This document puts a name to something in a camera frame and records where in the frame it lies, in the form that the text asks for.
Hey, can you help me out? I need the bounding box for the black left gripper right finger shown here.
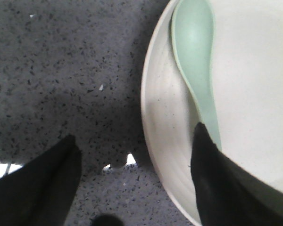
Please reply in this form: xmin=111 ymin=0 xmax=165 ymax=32
xmin=191 ymin=122 xmax=283 ymax=226

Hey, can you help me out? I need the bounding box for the light green spoon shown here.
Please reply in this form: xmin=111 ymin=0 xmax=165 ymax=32
xmin=171 ymin=0 xmax=221 ymax=148

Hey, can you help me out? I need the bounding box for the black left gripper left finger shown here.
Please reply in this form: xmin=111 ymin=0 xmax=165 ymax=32
xmin=0 ymin=135 xmax=82 ymax=226

